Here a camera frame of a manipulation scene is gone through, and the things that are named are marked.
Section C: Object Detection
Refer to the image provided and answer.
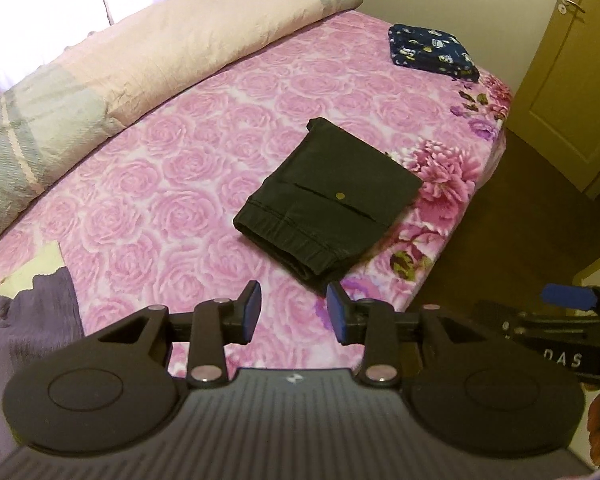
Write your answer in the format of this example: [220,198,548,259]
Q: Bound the pink white curtain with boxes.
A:
[0,0,303,103]

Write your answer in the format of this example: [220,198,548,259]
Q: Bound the pale yellow cloth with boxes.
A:
[0,240,67,299]

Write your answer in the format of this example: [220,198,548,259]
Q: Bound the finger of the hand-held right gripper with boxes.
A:
[541,283,600,317]

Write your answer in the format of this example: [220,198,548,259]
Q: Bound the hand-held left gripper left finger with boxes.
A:
[97,280,264,389]

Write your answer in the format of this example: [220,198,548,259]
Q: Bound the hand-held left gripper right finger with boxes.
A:
[326,280,482,389]

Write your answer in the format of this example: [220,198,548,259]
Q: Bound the navy printed folded garment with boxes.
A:
[387,22,481,84]

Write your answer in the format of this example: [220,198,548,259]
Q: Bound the cream door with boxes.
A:
[509,0,600,202]

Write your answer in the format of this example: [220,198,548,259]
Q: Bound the pink floral bed sheet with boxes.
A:
[0,10,514,377]

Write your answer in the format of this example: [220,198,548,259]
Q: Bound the black pants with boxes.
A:
[232,116,425,292]

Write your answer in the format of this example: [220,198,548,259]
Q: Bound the pink grey plaid duvet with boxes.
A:
[0,0,366,257]

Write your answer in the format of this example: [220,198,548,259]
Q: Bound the purple knit garment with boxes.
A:
[0,267,87,463]

